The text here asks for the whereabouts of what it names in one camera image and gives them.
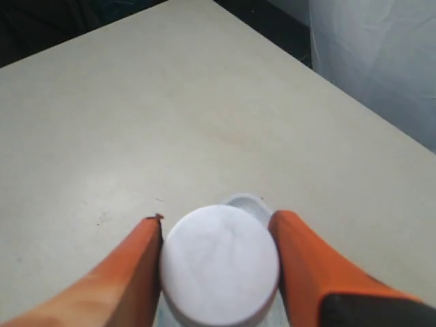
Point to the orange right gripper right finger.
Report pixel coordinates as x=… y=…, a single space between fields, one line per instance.
x=320 y=287

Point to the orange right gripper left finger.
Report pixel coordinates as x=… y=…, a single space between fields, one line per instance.
x=122 y=290

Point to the clear plastic drink bottle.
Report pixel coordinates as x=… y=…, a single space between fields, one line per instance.
x=219 y=266

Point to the white backdrop curtain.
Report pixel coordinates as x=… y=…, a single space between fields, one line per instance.
x=382 y=53

